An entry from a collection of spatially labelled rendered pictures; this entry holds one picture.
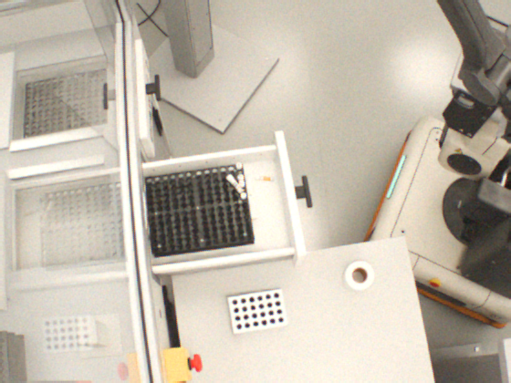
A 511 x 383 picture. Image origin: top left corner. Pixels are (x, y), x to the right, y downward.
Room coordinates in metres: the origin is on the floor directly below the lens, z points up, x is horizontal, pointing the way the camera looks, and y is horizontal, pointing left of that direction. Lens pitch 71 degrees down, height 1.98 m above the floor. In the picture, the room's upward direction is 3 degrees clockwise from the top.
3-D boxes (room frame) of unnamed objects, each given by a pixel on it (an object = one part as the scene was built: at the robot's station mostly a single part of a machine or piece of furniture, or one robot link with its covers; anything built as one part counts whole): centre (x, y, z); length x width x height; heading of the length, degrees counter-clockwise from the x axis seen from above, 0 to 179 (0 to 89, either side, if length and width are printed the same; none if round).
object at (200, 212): (0.35, 0.13, 0.87); 0.22 x 0.18 x 0.06; 102
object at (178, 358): (0.01, 0.14, 0.88); 0.07 x 0.05 x 0.07; 12
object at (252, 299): (0.15, -0.01, 0.78); 0.12 x 0.08 x 0.04; 102
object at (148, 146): (0.64, 0.29, 0.87); 0.29 x 0.02 x 0.11; 12
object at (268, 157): (0.35, 0.14, 0.86); 0.40 x 0.26 x 0.06; 102
